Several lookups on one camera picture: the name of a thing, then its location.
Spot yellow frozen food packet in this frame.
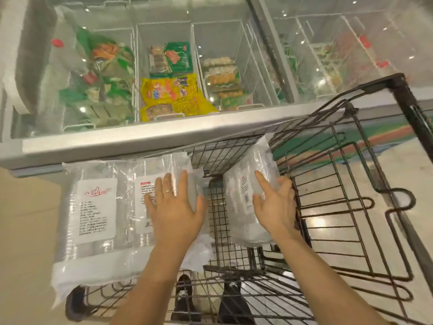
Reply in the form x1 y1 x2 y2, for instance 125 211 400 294
141 74 199 101
140 95 218 122

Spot pile of green frozen packets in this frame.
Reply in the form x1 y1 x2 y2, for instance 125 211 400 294
59 27 136 127

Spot person's left hand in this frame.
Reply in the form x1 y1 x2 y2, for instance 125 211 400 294
145 170 208 249

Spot white wire freezer basket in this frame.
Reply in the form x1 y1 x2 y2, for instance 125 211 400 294
135 21 204 121
61 28 136 132
192 19 273 111

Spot black wire shopping cart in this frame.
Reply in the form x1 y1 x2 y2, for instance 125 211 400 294
64 74 433 325

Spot clear tray of fried pieces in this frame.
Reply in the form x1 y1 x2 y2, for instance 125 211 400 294
204 68 241 91
210 89 245 101

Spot grey chest freezer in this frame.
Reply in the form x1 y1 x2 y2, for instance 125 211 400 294
0 0 433 178

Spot person's right hand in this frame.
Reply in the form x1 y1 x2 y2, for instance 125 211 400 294
252 170 301 241

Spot green and white food packet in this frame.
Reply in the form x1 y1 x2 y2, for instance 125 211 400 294
221 95 255 111

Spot black shoe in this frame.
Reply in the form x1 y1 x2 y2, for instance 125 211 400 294
217 281 255 325
171 274 201 323

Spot clear tray of pale dumplings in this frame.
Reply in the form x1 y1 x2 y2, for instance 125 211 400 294
202 57 236 69

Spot sliding glass freezer lid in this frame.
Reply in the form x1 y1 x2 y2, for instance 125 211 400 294
250 0 433 103
10 0 136 139

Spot clear plastic cup packet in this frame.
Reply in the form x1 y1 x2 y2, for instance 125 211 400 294
127 151 215 273
223 135 282 248
51 160 136 308

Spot person's right forearm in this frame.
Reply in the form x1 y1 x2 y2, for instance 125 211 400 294
272 233 391 325

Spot clear packet of brown food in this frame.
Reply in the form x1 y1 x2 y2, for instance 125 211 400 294
149 45 170 77

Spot green frozen food packet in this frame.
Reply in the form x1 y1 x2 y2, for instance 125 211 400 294
164 42 194 75

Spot person's left forearm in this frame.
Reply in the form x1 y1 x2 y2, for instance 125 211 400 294
110 242 193 325

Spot blurred frozen packets under glass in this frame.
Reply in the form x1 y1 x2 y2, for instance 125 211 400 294
283 40 344 97

